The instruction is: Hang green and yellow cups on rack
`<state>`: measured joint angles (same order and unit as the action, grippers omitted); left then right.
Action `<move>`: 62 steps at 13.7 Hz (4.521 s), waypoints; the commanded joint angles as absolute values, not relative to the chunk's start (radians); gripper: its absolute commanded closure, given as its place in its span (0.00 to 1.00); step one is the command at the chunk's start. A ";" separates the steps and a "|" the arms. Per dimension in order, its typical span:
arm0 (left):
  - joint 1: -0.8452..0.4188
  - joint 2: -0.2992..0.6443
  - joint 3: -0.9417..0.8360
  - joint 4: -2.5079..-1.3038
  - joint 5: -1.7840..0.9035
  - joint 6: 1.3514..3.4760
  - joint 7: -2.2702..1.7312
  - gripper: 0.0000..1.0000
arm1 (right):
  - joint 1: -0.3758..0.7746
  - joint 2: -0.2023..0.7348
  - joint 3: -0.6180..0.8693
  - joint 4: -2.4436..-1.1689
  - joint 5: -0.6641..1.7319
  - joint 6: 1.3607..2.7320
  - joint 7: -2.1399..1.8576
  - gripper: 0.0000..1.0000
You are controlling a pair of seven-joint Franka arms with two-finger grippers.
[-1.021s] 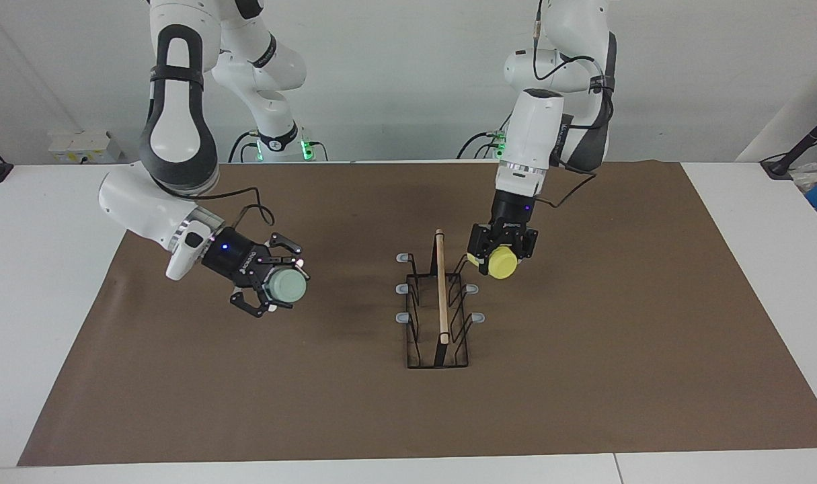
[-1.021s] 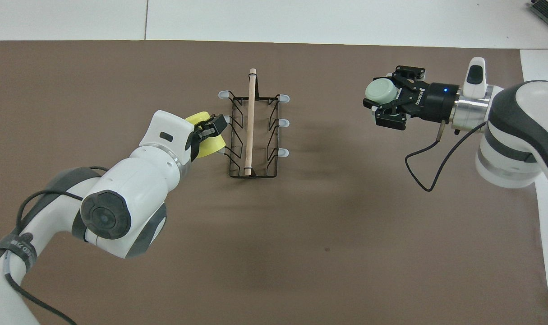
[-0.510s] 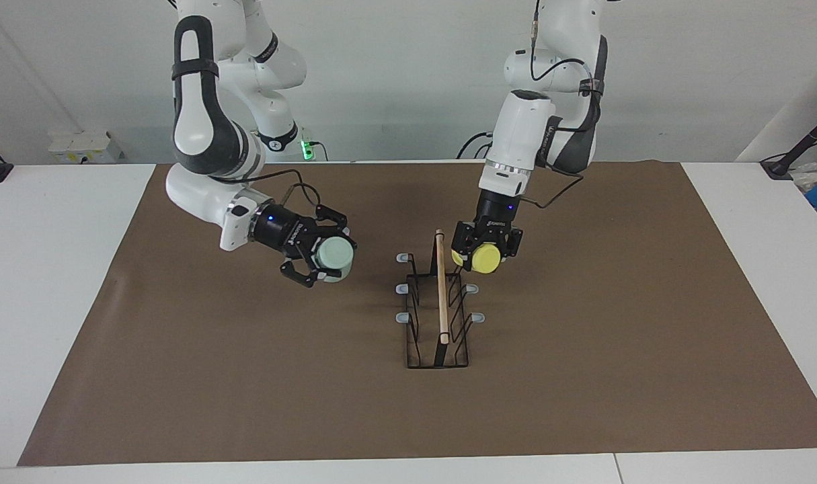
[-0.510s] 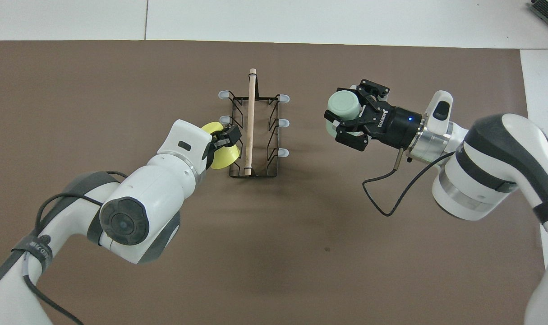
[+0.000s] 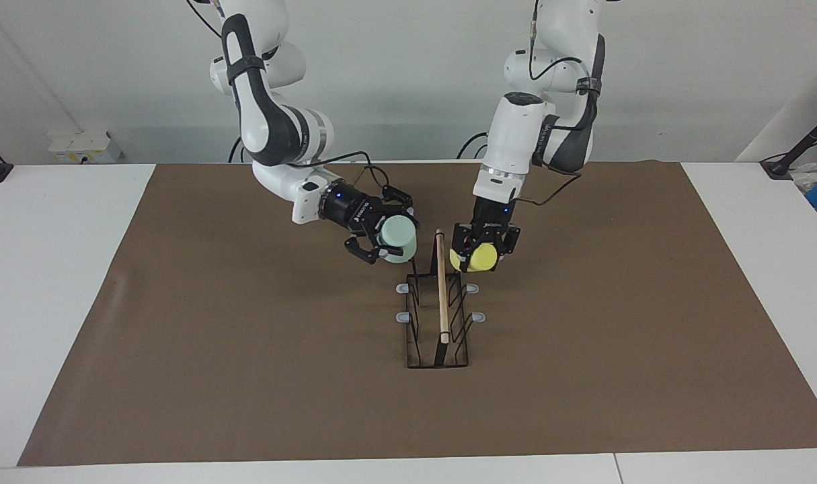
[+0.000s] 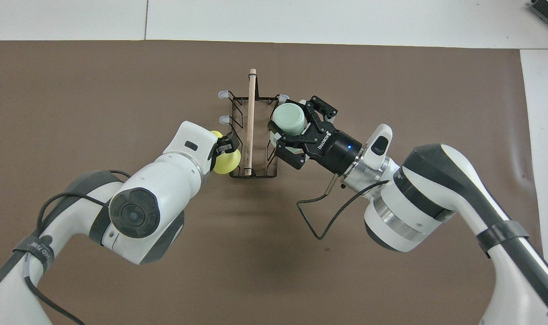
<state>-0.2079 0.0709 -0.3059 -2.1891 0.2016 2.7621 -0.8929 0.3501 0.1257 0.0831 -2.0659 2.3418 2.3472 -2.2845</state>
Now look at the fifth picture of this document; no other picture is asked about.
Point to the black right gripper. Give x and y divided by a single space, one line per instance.
347 205

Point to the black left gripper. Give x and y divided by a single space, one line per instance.
492 216

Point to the yellow plastic cup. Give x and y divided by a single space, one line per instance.
479 259

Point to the pale green plastic cup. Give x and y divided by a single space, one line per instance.
400 235

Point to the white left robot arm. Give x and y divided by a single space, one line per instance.
516 134

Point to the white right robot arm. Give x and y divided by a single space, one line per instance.
267 128

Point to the brown paper table mat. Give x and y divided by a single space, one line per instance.
247 370

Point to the white power strip box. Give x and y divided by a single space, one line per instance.
85 146

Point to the crumpled clear plastic bag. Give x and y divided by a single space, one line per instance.
808 176

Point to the black angled stand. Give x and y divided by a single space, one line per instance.
801 144

